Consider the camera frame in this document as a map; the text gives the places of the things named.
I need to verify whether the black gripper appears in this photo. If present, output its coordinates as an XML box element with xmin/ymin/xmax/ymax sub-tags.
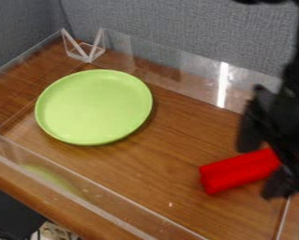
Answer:
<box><xmin>237</xmin><ymin>85</ymin><xmax>299</xmax><ymax>201</ymax></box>

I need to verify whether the red rectangular block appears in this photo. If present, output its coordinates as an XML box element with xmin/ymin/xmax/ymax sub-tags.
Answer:
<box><xmin>199</xmin><ymin>148</ymin><xmax>281</xmax><ymax>195</ymax></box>

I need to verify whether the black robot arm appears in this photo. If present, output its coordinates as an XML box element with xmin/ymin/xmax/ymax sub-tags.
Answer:
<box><xmin>233</xmin><ymin>0</ymin><xmax>299</xmax><ymax>200</ymax></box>

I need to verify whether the green round plate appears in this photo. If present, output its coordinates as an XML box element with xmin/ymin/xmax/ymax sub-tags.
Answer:
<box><xmin>35</xmin><ymin>69</ymin><xmax>153</xmax><ymax>145</ymax></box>

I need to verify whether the clear acrylic enclosure wall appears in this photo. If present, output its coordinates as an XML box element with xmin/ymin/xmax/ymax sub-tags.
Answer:
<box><xmin>0</xmin><ymin>30</ymin><xmax>299</xmax><ymax>240</ymax></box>

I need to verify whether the clear acrylic corner bracket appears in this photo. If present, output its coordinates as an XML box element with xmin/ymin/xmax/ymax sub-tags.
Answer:
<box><xmin>60</xmin><ymin>29</ymin><xmax>106</xmax><ymax>63</ymax></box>

